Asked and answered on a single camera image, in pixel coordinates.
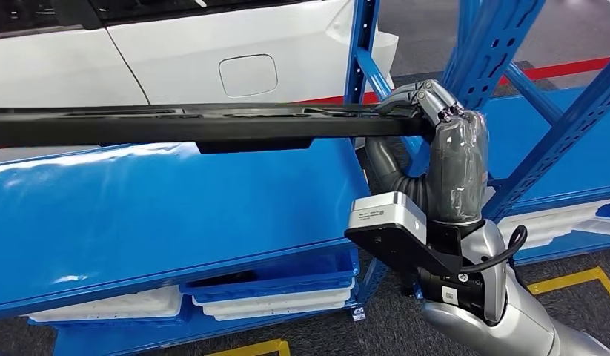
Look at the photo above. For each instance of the white plastic crate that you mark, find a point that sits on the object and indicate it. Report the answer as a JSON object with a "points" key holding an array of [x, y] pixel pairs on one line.
{"points": [[599, 227], [545, 241], [128, 302], [555, 221], [275, 316], [275, 298], [275, 308]]}

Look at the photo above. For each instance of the white car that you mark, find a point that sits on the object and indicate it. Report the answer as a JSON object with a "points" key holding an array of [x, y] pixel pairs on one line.
{"points": [[187, 64]]}

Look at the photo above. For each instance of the black plastic plate bracket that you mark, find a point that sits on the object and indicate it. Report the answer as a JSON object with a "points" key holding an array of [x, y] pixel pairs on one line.
{"points": [[137, 130]]}

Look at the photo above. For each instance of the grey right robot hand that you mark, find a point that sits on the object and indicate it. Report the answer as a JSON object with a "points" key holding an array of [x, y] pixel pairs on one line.
{"points": [[457, 167]]}

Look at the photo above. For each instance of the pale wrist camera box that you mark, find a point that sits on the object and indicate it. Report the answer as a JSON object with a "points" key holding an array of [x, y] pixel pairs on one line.
{"points": [[388, 211]]}

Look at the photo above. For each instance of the red barrier belt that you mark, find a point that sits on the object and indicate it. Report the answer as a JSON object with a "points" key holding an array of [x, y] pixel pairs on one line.
{"points": [[555, 70]]}

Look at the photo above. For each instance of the blue metal shelf rack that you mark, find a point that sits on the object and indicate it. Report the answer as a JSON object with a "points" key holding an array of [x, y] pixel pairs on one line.
{"points": [[137, 206], [525, 137]]}

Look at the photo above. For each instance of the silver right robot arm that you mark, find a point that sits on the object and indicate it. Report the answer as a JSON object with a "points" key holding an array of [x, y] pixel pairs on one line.
{"points": [[525, 324]]}

